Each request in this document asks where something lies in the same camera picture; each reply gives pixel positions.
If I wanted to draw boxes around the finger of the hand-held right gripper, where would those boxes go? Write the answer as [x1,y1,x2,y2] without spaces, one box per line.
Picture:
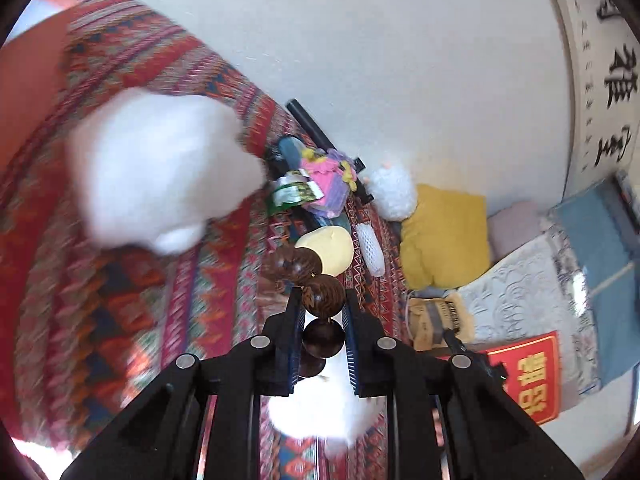
[441,329,507,382]

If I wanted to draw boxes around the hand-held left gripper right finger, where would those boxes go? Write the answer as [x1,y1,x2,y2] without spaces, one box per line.
[344,287,586,480]

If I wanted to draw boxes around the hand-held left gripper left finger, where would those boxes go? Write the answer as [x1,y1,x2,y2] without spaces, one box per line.
[60,287,307,480]

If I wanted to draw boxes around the brown wooden bead bracelet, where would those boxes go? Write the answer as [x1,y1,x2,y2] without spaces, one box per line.
[262,246,347,380]

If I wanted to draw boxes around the pink storage box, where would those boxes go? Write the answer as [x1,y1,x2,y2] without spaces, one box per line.
[0,0,73,171]

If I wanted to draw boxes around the printed paper bag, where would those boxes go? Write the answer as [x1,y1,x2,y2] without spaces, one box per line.
[407,294,476,352]

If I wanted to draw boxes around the white plush toy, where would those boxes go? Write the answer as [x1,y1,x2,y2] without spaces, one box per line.
[267,345,383,458]

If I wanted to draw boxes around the red banner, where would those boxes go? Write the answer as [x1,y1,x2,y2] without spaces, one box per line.
[435,331,561,426]

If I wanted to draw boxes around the white patterned blanket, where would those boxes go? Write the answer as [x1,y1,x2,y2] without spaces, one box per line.
[457,220,606,396]

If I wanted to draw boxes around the white foam net sleeve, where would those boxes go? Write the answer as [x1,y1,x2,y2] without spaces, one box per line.
[354,222,387,277]

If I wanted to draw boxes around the yellow pillow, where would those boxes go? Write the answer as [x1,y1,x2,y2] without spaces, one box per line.
[400,183,491,291]

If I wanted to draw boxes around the pink pillow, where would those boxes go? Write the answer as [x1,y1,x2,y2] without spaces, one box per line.
[487,201,548,261]

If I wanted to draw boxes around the green foil packet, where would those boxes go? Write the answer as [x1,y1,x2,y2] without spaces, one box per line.
[267,170,326,216]

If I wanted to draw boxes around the small white fluffy ball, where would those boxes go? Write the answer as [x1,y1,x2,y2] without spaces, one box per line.
[362,162,417,222]

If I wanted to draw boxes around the pink toy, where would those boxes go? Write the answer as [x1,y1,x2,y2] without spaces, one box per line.
[300,147,358,218]

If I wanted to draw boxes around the blue cloth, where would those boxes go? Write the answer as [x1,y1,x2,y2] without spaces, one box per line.
[550,175,640,388]

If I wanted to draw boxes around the red patterned blanket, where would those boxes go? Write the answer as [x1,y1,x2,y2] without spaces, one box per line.
[0,0,451,480]

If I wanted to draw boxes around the large white fluffy ball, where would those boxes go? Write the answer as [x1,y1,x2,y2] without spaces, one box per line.
[67,87,268,256]

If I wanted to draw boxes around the black stick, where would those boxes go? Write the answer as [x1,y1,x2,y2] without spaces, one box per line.
[286,99,376,206]

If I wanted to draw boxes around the calligraphy wall scroll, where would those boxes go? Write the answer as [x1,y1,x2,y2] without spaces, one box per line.
[537,0,640,201]

